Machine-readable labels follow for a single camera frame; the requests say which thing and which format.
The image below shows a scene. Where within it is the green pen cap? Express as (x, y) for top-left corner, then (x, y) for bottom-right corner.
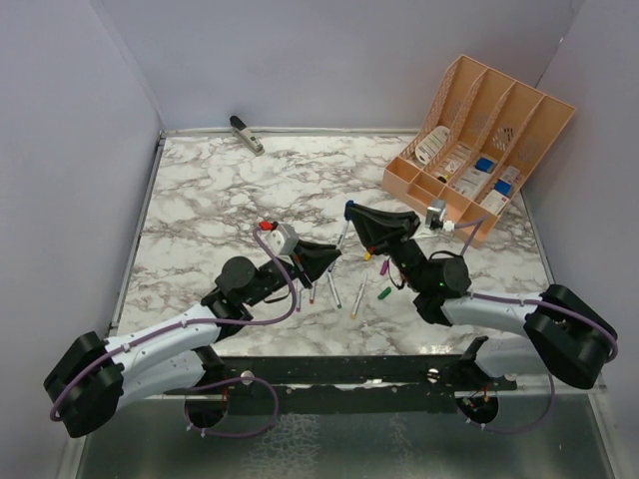
(377, 286), (391, 300)

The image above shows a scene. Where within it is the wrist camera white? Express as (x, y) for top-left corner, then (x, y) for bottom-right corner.
(266, 224), (299, 256)
(425, 199), (455, 233)

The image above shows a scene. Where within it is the purple pen cap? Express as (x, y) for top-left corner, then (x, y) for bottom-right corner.
(379, 259), (389, 275)

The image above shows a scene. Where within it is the red marker pen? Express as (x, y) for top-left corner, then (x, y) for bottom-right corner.
(309, 281), (319, 304)

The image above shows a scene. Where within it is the blue marker pen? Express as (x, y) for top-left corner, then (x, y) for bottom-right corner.
(336, 221), (349, 249)

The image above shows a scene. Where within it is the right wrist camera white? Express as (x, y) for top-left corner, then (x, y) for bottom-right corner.
(425, 199), (455, 233)

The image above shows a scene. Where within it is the blue eraser box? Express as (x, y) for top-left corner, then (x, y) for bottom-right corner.
(474, 156), (497, 174)
(494, 180), (513, 198)

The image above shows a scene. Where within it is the black mounting rail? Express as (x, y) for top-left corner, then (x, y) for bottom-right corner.
(196, 347), (516, 415)

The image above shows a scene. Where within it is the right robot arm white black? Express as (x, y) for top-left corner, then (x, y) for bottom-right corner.
(344, 202), (619, 390)

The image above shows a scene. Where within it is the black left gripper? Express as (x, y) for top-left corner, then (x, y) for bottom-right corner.
(245, 240), (341, 308)

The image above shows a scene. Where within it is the grey black stapler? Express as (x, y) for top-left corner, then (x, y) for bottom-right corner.
(230, 115), (265, 156)

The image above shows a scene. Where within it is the white oval tag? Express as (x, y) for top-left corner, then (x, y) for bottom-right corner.
(414, 126), (450, 166)

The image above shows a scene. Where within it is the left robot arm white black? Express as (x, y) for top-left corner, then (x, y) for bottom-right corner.
(44, 240), (340, 438)

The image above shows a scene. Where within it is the white card packet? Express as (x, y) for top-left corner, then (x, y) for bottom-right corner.
(451, 167), (490, 199)

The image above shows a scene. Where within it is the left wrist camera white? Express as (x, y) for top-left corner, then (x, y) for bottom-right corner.
(266, 224), (299, 256)

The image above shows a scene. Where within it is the peach desk file organizer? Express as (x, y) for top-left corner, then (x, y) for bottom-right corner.
(381, 55), (576, 245)

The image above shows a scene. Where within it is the white red box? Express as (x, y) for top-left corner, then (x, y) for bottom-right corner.
(499, 165), (520, 185)

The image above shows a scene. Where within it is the yellow marker pen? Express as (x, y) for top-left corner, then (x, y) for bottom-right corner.
(350, 273), (368, 320)

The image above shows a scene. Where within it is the green marker pen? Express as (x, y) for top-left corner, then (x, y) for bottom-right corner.
(325, 271), (342, 309)

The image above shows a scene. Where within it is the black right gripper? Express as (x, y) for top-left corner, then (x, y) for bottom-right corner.
(346, 205), (428, 293)

